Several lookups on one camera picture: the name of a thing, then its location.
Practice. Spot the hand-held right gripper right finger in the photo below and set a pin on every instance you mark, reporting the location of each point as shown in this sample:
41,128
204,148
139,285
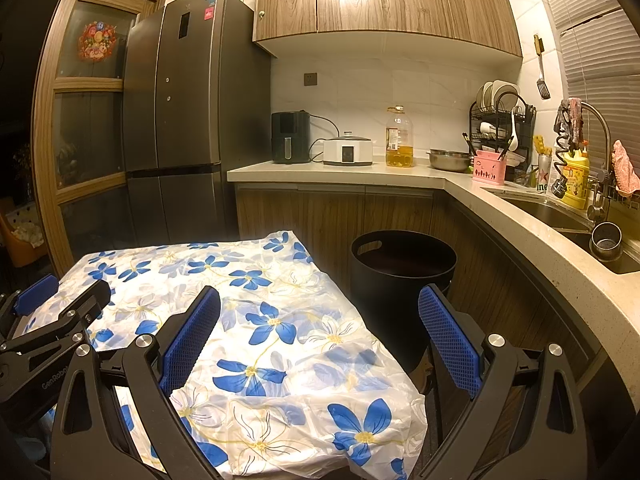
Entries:
450,345

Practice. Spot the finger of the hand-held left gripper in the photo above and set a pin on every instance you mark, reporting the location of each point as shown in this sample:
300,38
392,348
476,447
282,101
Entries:
35,294
75,312

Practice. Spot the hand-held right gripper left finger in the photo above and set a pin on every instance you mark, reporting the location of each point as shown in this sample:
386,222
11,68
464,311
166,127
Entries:
190,345

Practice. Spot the black round trash bin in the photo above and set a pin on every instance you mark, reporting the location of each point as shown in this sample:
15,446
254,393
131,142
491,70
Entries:
400,300

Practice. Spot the orange chair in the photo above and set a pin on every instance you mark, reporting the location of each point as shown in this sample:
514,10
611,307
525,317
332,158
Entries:
22,252

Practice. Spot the blue floral tablecloth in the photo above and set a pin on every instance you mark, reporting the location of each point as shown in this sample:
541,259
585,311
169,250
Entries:
280,340

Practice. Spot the stainless steel sink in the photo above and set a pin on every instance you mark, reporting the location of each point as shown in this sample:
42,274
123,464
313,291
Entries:
550,215

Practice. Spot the wood-framed glass sliding door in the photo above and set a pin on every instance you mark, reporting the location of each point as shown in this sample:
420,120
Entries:
85,135

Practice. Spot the wooden base cabinets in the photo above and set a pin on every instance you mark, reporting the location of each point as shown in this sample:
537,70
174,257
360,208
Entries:
310,210

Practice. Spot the pink utensil holder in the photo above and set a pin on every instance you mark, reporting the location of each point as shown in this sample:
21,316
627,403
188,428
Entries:
489,167

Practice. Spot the stainless steel basin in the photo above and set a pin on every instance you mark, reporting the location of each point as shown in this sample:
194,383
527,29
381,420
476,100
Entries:
447,161

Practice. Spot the stainless steel cup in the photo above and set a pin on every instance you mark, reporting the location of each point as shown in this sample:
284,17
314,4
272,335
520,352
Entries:
606,242

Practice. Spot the beer can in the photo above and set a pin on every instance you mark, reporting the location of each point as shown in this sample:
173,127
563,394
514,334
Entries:
545,175

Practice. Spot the beige kitchen countertop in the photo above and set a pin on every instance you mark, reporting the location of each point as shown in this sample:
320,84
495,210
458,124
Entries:
340,172

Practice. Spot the cooking oil bottle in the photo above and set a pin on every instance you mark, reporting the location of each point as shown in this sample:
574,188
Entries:
400,145

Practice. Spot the yellow detergent bottle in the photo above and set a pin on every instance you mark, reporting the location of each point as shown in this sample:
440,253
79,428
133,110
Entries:
577,180

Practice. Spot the white ladle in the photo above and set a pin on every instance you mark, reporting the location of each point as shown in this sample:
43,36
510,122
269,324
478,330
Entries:
511,140

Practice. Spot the white electric cooker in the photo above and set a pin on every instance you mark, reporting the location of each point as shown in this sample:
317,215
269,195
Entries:
347,152

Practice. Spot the black dish rack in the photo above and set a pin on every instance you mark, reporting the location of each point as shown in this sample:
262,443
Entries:
527,130

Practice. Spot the black air fryer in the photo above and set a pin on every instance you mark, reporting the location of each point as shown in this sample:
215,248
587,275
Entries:
290,135

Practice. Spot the grey multi-door refrigerator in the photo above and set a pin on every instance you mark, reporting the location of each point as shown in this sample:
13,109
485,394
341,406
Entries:
190,110

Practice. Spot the silver kitchen faucet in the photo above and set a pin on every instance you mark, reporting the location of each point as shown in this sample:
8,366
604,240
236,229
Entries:
606,150

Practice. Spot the pink rag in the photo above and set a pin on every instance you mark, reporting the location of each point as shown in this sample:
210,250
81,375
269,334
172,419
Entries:
625,165

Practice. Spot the row of white plates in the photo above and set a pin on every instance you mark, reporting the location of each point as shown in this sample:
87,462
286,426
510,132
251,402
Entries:
497,95

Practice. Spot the dark rag on faucet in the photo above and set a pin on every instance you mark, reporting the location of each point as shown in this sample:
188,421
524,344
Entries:
572,120

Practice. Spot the round floral window decal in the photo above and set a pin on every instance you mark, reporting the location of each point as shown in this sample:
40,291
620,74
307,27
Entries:
97,42

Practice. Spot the hanging slotted spatula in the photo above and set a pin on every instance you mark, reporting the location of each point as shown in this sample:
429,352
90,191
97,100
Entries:
544,89

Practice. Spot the window blinds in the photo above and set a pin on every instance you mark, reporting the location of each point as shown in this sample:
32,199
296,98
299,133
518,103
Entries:
600,35

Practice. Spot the dark wall socket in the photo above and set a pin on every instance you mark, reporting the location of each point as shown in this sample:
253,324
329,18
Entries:
310,79

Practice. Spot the wooden wall cabinets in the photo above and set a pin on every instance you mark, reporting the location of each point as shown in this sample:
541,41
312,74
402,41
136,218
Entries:
400,0

